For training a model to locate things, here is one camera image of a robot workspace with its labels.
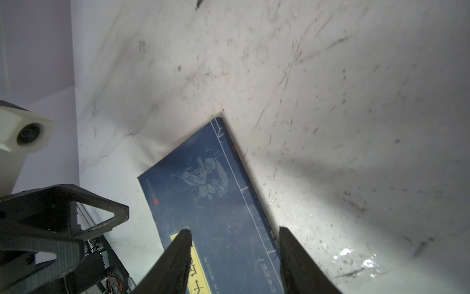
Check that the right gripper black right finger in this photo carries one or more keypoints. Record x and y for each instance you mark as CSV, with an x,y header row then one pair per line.
x,y
299,273

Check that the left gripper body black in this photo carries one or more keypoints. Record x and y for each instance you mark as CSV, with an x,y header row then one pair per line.
x,y
100,270

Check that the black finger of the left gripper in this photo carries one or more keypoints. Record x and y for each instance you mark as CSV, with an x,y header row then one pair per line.
x,y
31,257
54,208

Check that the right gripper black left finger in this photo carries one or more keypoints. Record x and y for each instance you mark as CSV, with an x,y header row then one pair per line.
x,y
170,273

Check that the navy book yellow label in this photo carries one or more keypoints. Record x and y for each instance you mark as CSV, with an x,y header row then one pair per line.
x,y
202,186

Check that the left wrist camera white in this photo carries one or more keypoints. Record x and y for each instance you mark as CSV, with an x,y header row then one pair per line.
x,y
22,132

